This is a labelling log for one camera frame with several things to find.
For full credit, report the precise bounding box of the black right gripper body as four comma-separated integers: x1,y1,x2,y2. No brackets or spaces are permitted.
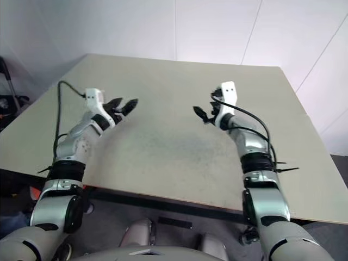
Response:
209,95,223,126

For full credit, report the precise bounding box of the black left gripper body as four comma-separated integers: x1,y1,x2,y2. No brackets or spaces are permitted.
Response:
105,108,126,125

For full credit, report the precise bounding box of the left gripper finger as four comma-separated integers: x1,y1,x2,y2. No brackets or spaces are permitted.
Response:
107,97,123,113
121,99,139,117

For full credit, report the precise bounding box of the beige rounded shape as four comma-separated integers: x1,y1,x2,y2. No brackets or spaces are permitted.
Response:
200,233,229,259
121,219,157,247

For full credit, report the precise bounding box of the dark sneaker white sole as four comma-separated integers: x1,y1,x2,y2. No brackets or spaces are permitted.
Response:
58,243,73,260

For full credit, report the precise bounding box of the grey robot torso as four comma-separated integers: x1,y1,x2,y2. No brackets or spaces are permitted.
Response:
81,244,245,261

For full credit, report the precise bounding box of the blue jeans leg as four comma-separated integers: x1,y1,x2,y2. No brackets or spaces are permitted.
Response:
0,212,30,232

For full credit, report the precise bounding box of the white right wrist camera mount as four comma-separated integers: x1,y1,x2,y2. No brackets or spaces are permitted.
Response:
214,80,238,125

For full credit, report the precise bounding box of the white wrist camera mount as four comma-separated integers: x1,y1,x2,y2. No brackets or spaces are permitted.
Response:
85,88,115,128
214,80,238,125

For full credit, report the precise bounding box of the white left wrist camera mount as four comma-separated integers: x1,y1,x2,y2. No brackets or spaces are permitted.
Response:
85,88,115,128

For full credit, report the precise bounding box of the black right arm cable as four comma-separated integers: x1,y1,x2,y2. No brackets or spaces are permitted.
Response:
210,92,275,164

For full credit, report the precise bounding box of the black table frame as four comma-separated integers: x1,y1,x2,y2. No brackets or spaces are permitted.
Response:
0,168,321,226

